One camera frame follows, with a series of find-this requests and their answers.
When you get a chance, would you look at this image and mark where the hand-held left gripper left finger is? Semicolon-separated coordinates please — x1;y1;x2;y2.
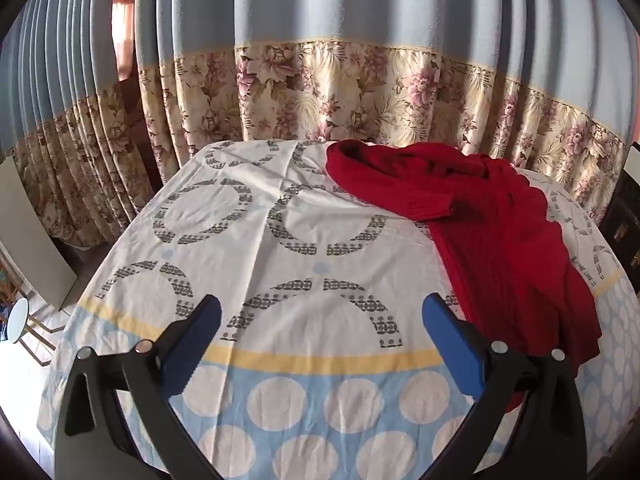
54;294;223;480

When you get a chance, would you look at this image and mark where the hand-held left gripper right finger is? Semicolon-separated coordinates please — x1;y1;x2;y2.
421;292;587;480

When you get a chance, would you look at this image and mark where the red knit sweater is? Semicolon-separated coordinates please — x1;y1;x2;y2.
325;140;603;413

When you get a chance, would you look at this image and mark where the white printed bedsheet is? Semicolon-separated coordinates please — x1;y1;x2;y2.
37;139;640;480

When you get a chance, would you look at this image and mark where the white round stool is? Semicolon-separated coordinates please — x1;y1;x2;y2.
6;297;66;363

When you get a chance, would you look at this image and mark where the white board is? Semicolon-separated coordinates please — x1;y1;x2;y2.
0;155;77;311

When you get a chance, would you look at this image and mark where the dark cabinet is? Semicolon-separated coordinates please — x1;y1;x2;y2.
600;144;640;291

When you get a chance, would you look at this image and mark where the blue curtain with floral hem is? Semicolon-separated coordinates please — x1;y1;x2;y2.
135;0;640;226
0;0;156;248

